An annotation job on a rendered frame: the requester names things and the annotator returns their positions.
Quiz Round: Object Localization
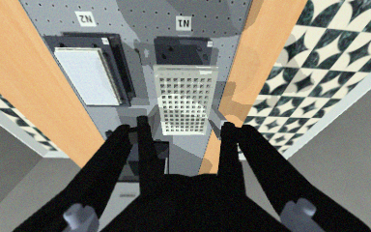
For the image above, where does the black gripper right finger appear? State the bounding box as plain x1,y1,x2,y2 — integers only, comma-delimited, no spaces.
209,105,371,232

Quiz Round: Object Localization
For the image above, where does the grey flat base plate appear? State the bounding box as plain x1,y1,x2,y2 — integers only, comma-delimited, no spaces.
18,0,252,176

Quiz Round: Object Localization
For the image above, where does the white label with black letters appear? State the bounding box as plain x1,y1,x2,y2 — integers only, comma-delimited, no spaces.
176,16,191,31

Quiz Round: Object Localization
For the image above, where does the white label with black n2 text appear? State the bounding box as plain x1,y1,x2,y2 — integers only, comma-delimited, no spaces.
75,12,96,26

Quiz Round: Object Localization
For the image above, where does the white flat rectangular plate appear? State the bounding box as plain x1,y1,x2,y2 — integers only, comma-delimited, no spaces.
54,47,122,105

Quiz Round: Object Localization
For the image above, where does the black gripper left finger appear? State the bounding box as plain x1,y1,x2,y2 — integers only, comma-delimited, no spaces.
12,104,178,232

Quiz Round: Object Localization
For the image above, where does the white well plate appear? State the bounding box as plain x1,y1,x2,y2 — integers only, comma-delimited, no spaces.
153,65,218,134

